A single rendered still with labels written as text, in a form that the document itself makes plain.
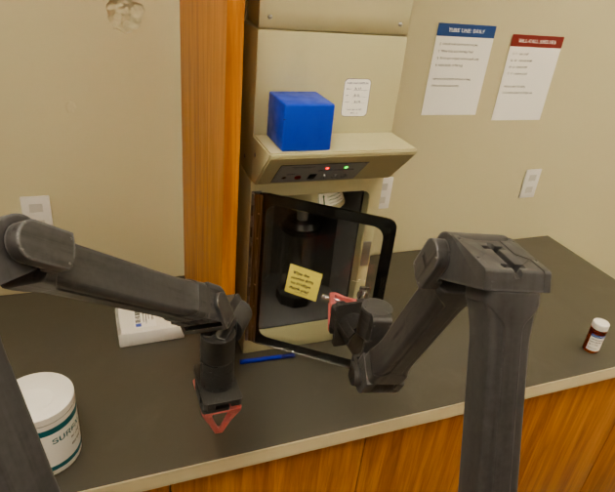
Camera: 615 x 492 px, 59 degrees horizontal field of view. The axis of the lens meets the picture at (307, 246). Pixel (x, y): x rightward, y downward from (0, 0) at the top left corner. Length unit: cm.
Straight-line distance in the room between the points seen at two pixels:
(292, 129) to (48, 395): 66
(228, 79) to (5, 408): 64
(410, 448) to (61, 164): 115
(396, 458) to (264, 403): 39
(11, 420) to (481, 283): 46
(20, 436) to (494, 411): 45
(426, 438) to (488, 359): 89
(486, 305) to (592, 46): 167
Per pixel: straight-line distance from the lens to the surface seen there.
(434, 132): 186
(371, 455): 141
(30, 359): 146
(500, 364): 60
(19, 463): 57
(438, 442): 151
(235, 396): 94
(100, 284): 66
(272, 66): 110
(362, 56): 117
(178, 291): 79
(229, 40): 98
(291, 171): 109
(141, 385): 134
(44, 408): 111
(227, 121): 101
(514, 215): 224
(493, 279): 58
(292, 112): 102
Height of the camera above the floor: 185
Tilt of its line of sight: 28 degrees down
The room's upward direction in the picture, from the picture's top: 6 degrees clockwise
